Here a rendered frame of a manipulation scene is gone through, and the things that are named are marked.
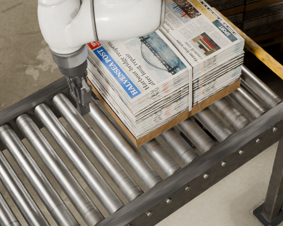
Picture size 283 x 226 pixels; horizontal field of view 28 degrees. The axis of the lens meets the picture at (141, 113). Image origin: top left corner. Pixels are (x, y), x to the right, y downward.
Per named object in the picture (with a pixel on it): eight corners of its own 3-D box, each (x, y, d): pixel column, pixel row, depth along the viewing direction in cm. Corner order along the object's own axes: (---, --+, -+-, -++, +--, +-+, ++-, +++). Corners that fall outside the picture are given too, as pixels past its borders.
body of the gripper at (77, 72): (92, 59, 139) (97, 82, 147) (74, 39, 144) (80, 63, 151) (66, 73, 137) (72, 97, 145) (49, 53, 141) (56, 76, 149)
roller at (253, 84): (191, 24, 197) (192, 14, 193) (286, 110, 173) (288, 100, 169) (180, 31, 196) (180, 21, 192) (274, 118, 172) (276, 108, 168)
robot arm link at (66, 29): (44, 59, 132) (99, 53, 132) (29, 10, 120) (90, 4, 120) (45, 26, 139) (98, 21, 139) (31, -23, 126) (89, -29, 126)
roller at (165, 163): (98, 78, 186) (96, 68, 182) (185, 177, 162) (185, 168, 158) (85, 85, 185) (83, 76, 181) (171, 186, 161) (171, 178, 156)
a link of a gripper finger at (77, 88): (81, 68, 145) (84, 71, 145) (88, 96, 154) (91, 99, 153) (68, 76, 144) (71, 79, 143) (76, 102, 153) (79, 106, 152)
